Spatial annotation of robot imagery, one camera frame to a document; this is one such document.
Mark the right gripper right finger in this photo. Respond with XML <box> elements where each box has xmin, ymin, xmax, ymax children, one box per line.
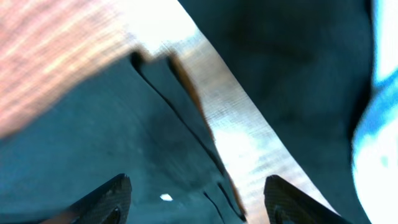
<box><xmin>264</xmin><ymin>175</ymin><xmax>351</xmax><ymax>224</ymax></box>

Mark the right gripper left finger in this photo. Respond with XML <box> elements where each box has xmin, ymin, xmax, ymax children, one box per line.
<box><xmin>41</xmin><ymin>174</ymin><xmax>132</xmax><ymax>224</ymax></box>

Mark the black Nike t-shirt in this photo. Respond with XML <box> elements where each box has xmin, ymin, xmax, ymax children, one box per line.
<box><xmin>1</xmin><ymin>54</ymin><xmax>246</xmax><ymax>223</ymax></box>

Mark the light blue t-shirt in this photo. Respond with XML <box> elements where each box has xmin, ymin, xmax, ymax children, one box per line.
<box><xmin>351</xmin><ymin>0</ymin><xmax>397</xmax><ymax>224</ymax></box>

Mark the plain black t-shirt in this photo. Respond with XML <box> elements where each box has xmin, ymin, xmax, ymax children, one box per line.
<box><xmin>180</xmin><ymin>0</ymin><xmax>373</xmax><ymax>223</ymax></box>

